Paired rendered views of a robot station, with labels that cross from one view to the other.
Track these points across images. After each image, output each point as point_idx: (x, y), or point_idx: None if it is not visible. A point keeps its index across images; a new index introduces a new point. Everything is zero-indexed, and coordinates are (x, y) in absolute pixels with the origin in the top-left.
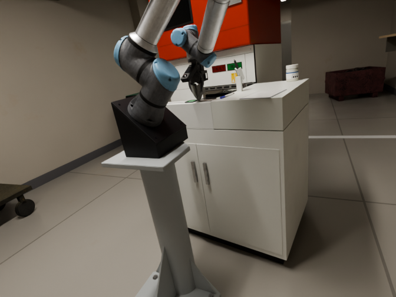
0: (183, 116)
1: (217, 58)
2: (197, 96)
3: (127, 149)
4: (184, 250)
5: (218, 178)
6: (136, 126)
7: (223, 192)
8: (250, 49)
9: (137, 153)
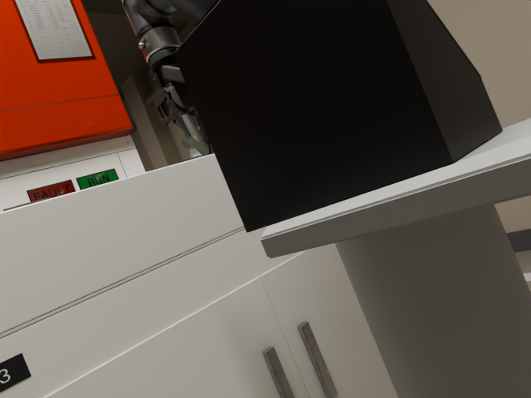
0: (196, 201)
1: (43, 167)
2: (207, 144)
3: (444, 114)
4: None
5: (345, 349)
6: (431, 10)
7: (368, 386)
8: (128, 143)
9: (468, 127)
